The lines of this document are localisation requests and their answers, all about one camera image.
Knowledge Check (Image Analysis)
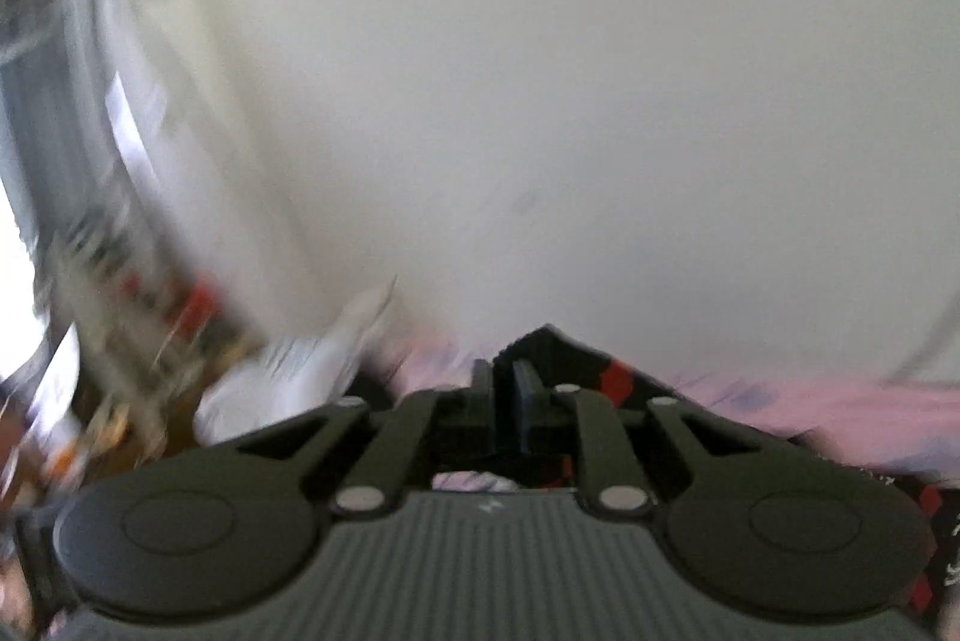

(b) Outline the wooden desk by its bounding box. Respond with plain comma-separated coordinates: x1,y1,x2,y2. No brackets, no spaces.
0,356,226,507

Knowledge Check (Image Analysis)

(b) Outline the grey curtain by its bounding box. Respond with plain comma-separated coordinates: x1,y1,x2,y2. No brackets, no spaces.
0,0,151,312

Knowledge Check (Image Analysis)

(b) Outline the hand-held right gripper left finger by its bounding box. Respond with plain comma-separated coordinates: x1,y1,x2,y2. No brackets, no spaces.
225,357,496,514

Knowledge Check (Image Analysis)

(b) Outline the red plastic object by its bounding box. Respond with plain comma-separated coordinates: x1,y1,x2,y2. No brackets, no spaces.
169,281,226,336

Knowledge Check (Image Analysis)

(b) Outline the black garment with red print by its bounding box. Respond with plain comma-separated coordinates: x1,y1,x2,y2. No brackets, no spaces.
420,324,960,627

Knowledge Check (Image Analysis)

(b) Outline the pink printed bedsheet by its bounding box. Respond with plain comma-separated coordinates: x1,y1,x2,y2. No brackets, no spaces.
360,326,960,492

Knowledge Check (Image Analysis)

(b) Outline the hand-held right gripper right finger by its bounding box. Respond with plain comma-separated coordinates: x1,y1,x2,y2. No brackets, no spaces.
514,357,758,516

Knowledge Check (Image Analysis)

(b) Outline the white cloth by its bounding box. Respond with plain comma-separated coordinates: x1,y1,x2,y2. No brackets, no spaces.
195,279,398,447

